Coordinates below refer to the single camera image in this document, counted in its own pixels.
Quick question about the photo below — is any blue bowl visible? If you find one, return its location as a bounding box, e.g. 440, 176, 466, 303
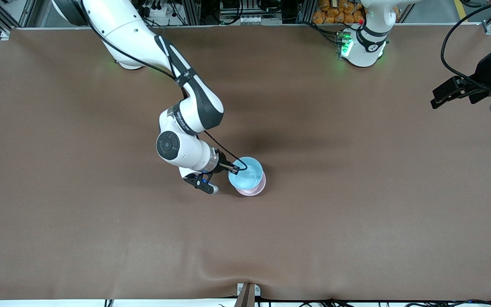
228, 156, 264, 191

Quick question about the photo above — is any pink bowl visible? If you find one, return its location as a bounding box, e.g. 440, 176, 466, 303
235, 173, 266, 197

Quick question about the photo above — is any brown table mat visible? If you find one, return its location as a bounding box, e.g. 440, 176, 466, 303
0, 23, 491, 301

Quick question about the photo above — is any orange objects pile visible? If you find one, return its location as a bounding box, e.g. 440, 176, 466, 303
312, 0, 365, 25

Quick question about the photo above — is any white power strip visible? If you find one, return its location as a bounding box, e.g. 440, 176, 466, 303
137, 0, 169, 18

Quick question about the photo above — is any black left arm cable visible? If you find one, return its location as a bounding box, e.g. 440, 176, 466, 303
441, 0, 491, 92

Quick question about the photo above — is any aluminium frame post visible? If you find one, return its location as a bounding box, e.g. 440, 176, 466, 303
180, 0, 201, 25
297, 0, 316, 24

